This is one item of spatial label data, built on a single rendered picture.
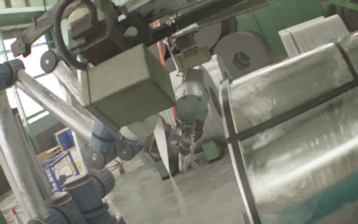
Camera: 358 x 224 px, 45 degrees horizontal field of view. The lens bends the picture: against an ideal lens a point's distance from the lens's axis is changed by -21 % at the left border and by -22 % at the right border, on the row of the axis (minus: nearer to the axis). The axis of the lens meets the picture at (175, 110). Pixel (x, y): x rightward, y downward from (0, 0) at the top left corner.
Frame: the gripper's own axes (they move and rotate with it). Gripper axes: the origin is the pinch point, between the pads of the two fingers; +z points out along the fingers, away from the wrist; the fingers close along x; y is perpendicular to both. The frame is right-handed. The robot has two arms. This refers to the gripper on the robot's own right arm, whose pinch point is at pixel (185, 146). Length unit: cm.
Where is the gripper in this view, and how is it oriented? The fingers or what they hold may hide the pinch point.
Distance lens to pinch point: 220.5
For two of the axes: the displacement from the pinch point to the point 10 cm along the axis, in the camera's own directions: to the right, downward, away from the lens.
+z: 9.5, 2.9, 1.3
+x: -3.1, 7.7, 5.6
